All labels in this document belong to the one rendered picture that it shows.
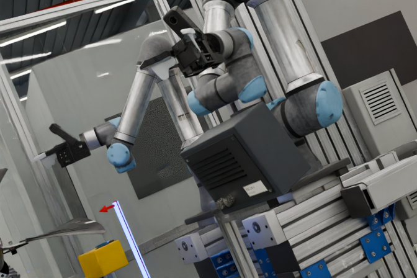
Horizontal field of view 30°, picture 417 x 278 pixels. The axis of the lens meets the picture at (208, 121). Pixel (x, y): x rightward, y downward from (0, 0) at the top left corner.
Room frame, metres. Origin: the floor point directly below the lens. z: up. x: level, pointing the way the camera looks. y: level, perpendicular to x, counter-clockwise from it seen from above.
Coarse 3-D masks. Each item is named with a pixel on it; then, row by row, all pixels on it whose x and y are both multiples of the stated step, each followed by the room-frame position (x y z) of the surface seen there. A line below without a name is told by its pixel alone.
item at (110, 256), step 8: (96, 248) 2.61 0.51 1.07; (104, 248) 2.58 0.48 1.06; (112, 248) 2.60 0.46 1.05; (120, 248) 2.61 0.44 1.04; (80, 256) 2.67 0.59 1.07; (88, 256) 2.61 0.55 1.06; (96, 256) 2.57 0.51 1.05; (104, 256) 2.58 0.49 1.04; (112, 256) 2.59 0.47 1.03; (120, 256) 2.61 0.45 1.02; (88, 264) 2.64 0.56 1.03; (96, 264) 2.58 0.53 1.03; (104, 264) 2.57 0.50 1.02; (112, 264) 2.59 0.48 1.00; (120, 264) 2.60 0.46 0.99; (88, 272) 2.66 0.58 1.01; (96, 272) 2.61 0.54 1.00; (104, 272) 2.57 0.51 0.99
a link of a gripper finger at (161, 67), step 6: (162, 54) 1.80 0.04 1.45; (168, 54) 1.81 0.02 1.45; (150, 60) 1.79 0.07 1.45; (156, 60) 1.80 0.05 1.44; (162, 60) 1.81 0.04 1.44; (168, 60) 1.82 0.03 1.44; (174, 60) 1.82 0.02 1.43; (144, 66) 1.78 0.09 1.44; (150, 66) 1.80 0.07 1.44; (156, 66) 1.80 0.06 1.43; (162, 66) 1.81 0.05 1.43; (168, 66) 1.81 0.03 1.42; (156, 72) 1.80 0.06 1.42; (162, 72) 1.81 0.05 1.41; (168, 72) 1.81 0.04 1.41; (162, 78) 1.80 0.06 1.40
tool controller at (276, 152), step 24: (240, 120) 1.70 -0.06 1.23; (264, 120) 1.73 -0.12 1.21; (192, 144) 1.88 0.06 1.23; (216, 144) 1.76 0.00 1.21; (240, 144) 1.70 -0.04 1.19; (264, 144) 1.71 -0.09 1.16; (288, 144) 1.75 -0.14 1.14; (192, 168) 1.89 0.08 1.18; (216, 168) 1.82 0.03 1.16; (240, 168) 1.75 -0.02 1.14; (264, 168) 1.70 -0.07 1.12; (288, 168) 1.73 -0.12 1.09; (216, 192) 1.88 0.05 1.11; (240, 192) 1.81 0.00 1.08; (264, 192) 1.74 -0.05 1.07
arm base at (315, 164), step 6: (300, 144) 2.23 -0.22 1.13; (306, 144) 2.26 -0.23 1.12; (300, 150) 2.22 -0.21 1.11; (306, 150) 2.23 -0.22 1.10; (306, 156) 2.22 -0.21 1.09; (312, 156) 2.23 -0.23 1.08; (312, 162) 2.22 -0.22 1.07; (318, 162) 2.23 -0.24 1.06; (312, 168) 2.21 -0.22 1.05; (318, 168) 2.22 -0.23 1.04; (306, 174) 2.20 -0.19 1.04
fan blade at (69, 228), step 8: (64, 224) 2.39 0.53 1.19; (72, 224) 2.35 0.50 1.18; (80, 224) 2.32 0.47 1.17; (88, 224) 2.31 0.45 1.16; (96, 224) 2.31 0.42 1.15; (48, 232) 2.26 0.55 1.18; (56, 232) 2.24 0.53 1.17; (64, 232) 2.24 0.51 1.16; (72, 232) 2.23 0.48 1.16; (80, 232) 2.23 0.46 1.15; (88, 232) 2.23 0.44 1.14; (96, 232) 2.23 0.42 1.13; (104, 232) 2.24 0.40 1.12; (24, 240) 2.26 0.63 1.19; (32, 240) 2.19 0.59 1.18
